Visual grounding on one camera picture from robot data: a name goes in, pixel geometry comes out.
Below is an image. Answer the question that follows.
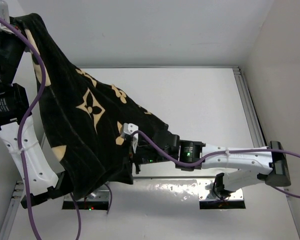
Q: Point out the black pillowcase with beige flowers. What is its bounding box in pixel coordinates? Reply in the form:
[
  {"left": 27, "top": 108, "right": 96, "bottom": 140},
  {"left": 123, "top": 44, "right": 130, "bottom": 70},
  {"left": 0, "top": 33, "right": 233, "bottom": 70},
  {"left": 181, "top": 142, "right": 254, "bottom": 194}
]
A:
[{"left": 15, "top": 13, "right": 168, "bottom": 200}]

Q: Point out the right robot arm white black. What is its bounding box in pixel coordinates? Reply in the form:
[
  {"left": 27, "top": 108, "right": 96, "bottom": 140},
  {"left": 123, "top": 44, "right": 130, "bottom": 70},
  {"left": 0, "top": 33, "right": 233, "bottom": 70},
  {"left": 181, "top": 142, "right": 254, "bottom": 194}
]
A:
[{"left": 126, "top": 130, "right": 291, "bottom": 200}]

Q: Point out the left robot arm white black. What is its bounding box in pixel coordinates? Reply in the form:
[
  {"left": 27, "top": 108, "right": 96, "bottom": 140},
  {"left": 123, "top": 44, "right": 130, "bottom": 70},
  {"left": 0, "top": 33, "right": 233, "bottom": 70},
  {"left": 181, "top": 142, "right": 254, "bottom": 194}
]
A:
[{"left": 0, "top": 17, "right": 72, "bottom": 209}]

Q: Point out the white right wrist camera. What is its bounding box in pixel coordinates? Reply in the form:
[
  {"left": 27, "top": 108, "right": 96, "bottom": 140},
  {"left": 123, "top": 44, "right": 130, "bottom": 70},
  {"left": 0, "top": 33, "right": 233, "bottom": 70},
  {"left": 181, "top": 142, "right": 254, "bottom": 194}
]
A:
[{"left": 120, "top": 123, "right": 139, "bottom": 140}]

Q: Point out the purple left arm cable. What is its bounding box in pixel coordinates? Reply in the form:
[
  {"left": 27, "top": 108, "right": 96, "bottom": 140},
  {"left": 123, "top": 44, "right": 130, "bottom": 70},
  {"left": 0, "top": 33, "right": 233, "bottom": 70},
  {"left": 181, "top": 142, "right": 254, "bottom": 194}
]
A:
[{"left": 0, "top": 12, "right": 113, "bottom": 240}]

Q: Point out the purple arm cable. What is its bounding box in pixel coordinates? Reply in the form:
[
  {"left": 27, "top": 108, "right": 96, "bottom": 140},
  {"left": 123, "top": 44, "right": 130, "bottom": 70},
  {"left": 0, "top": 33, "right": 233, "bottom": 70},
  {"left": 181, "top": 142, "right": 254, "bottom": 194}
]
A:
[
  {"left": 132, "top": 129, "right": 300, "bottom": 200},
  {"left": 0, "top": 12, "right": 113, "bottom": 240}
]

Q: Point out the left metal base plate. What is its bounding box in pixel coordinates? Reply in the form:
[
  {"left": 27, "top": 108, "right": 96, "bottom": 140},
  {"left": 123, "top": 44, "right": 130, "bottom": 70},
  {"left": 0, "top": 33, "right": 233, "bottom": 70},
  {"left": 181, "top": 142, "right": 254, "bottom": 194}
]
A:
[{"left": 76, "top": 184, "right": 110, "bottom": 202}]

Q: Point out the metal base plate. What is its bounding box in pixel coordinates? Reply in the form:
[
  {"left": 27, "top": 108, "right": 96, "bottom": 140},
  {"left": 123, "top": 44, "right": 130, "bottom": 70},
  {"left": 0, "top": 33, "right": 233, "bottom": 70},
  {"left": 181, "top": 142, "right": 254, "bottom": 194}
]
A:
[
  {"left": 76, "top": 184, "right": 110, "bottom": 202},
  {"left": 196, "top": 178, "right": 244, "bottom": 203}
]

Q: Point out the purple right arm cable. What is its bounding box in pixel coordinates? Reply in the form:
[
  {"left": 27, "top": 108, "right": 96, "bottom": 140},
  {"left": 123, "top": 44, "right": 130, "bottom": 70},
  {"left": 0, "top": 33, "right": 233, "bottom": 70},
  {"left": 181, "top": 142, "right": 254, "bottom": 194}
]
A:
[{"left": 132, "top": 129, "right": 300, "bottom": 200}]

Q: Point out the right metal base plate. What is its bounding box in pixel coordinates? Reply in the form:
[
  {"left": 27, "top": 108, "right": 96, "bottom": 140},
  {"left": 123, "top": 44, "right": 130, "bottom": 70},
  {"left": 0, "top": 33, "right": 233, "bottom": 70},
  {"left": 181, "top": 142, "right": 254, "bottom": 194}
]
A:
[{"left": 196, "top": 178, "right": 244, "bottom": 203}]

